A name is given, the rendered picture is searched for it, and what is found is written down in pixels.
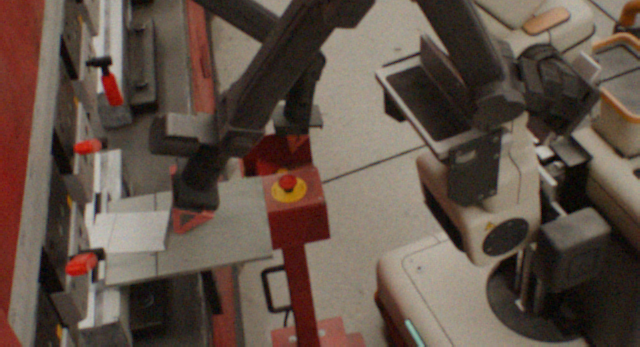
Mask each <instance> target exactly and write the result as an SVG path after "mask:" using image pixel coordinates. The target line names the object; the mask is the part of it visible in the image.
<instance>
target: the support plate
mask: <svg viewBox="0 0 640 347"><path fill-rule="evenodd" d="M218 185H219V194H220V202H221V204H220V206H219V208H218V210H217V211H215V216H214V217H213V218H212V219H210V220H208V221H205V222H203V223H201V224H199V225H196V226H194V227H193V228H191V229H190V230H188V231H186V232H185V233H183V234H178V233H175V232H174V219H173V222H172V228H171V233H170V238H169V243H168V248H167V251H160V252H158V276H156V273H155V255H154V256H150V254H154V253H155V252H133V253H107V264H106V289H109V288H115V287H120V286H126V285H132V284H138V283H142V282H148V281H154V280H160V279H165V278H171V277H176V276H181V275H187V274H193V273H198V272H203V271H209V270H215V269H220V268H225V267H231V266H236V265H242V264H247V263H253V262H258V261H264V260H269V259H273V253H272V247H271V234H270V228H269V222H268V215H267V209H266V202H265V197H264V190H263V183H262V178H261V176H258V177H253V178H247V179H241V180H236V181H230V182H219V183H218ZM171 203H172V191H168V192H162V193H157V212H161V211H169V209H170V204H171ZM172 205H173V203H172ZM136 212H155V199H154V194H151V195H146V196H140V197H134V198H129V199H123V200H117V201H111V202H108V214H111V213H136ZM194 217H197V215H191V214H184V213H182V214H181V215H180V226H183V225H185V224H186V223H187V222H189V221H190V220H191V219H193V218H194Z"/></svg>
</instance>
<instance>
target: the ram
mask: <svg viewBox="0 0 640 347"><path fill-rule="evenodd" d="M63 1H64V0H56V9H55V19H54V29H53V38H52V48H51V53H52V58H51V67H50V76H49V86H48V95H47V105H46V115H45V124H44V134H43V143H42V153H41V163H40V172H39V182H38V191H37V201H36V211H35V219H34V229H33V239H32V248H31V258H30V268H29V277H28V287H27V297H26V299H25V306H24V316H23V326H22V336H21V343H22V345H23V347H31V340H32V330H33V319H34V308H35V297H36V294H37V287H38V276H39V265H40V255H41V244H42V234H43V223H44V212H45V202H46V191H47V181H48V170H49V160H50V149H51V139H52V128H53V118H54V107H55V96H56V86H57V75H58V65H59V60H58V54H59V43H60V33H61V22H62V11H63ZM46 6H47V0H0V309H1V311H3V313H4V315H5V317H6V318H7V320H8V322H9V321H10V313H11V305H12V304H13V296H14V287H15V278H16V270H17V262H18V253H19V244H20V236H21V227H22V218H23V211H24V202H25V193H26V185H27V176H28V167H29V160H30V151H31V142H32V134H33V125H34V116H35V109H36V100H37V91H38V83H39V74H40V65H41V58H42V49H43V46H42V40H43V32H44V23H45V14H46Z"/></svg>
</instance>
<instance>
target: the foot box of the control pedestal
mask: <svg viewBox="0 0 640 347"><path fill-rule="evenodd" d="M317 326H318V331H319V330H323V329H325V334H326V338H327V343H328V347H366V345H365V341H364V338H363V334H362V332H361V331H356V332H352V333H347V334H346V332H345V328H344V325H343V320H342V316H338V317H334V318H329V319H324V320H319V321H317ZM270 333H271V339H272V346H273V347H290V344H289V338H288V337H290V336H295V335H297V333H296V327H295V326H291V327H286V328H277V329H273V330H271V331H270Z"/></svg>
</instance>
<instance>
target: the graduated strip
mask: <svg viewBox="0 0 640 347"><path fill-rule="evenodd" d="M55 9H56V0H47V6H46V14H45V23H44V32H43V40H42V46H43V49H42V58H41V65H40V74H39V83H38V91H37V100H36V109H35V116H34V125H33V134H32V142H31V151H30V160H29V167H28V176H27V185H26V193H25V202H24V211H23V218H22V227H21V236H20V244H19V253H18V262H17V270H16V278H15V287H14V296H13V304H12V305H11V313H10V321H9V323H10V325H11V327H12V329H13V330H14V332H15V334H16V336H17V337H18V339H19V340H20V341H21V336H22V326H23V316H24V306H25V299H26V297H27V287H28V277H29V268H30V258H31V248H32V239H33V229H34V219H35V211H36V201H37V191H38V182H39V172H40V163H41V153H42V143H43V134H44V124H45V115H46V105H47V95H48V86H49V76H50V67H51V58H52V53H51V48H52V38H53V29H54V19H55Z"/></svg>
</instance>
